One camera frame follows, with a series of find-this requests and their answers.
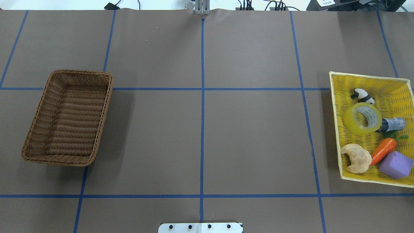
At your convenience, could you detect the yellow packing tape roll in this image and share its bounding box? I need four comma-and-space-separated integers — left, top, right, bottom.
343, 102, 382, 136

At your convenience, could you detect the brown wicker basket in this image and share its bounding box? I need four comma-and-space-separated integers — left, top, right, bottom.
22, 70, 114, 167

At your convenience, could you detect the yellow woven basket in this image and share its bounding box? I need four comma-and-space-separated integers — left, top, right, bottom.
329, 71, 414, 188

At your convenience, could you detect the toy panda figurine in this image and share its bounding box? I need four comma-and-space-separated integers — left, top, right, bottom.
350, 88, 375, 105

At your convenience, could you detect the black monitor base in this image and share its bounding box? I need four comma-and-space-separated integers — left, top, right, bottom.
306, 0, 406, 12

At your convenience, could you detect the toy croissant bread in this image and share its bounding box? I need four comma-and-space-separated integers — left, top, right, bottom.
340, 144, 372, 174

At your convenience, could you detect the orange toy carrot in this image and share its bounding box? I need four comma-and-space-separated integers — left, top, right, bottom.
370, 131, 409, 166

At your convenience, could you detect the small blue labelled bottle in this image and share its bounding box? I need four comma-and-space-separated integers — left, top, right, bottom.
376, 117, 406, 132

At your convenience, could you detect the purple foam block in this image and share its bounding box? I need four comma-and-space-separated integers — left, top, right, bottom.
379, 151, 414, 179

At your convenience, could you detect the grey metal clamp bracket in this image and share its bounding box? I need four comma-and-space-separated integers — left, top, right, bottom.
184, 0, 211, 15

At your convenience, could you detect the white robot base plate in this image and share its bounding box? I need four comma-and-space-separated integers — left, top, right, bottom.
158, 222, 244, 233

